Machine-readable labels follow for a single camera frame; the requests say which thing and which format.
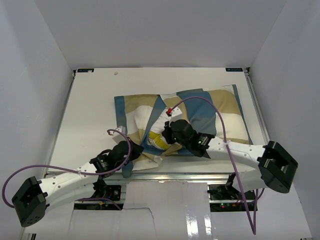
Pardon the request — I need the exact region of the white pillow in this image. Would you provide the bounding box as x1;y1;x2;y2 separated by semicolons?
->
134;105;171;151

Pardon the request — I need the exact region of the checkered blue beige pillowcase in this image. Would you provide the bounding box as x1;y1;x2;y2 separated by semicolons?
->
114;84;252;178

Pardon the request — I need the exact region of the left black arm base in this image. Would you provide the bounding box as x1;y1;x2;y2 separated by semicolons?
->
79;180;122;201

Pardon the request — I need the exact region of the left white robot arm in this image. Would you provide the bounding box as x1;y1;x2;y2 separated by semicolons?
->
11;140;144;228

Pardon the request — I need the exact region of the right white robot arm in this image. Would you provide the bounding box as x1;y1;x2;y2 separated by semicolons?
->
162;119;299;200

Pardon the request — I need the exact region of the right blue corner label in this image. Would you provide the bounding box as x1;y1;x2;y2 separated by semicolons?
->
225;67;243;72

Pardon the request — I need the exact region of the blue corner label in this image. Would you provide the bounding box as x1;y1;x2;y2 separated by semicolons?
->
225;67;243;72
77;68;95;73

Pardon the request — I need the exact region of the left blue corner label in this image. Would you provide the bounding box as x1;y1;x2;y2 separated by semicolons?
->
77;68;95;73

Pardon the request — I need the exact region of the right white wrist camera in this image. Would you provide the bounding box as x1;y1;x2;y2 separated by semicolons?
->
166;107;183;123

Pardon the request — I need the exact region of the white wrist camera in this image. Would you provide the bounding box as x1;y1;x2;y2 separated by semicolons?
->
166;107;183;123
107;126;127;144

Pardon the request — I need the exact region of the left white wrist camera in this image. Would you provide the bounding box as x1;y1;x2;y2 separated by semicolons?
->
107;126;127;144

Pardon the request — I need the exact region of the aluminium frame rail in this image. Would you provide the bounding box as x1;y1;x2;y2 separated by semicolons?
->
243;67;270;145

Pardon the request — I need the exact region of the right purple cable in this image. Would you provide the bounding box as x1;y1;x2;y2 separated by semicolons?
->
172;96;266;236

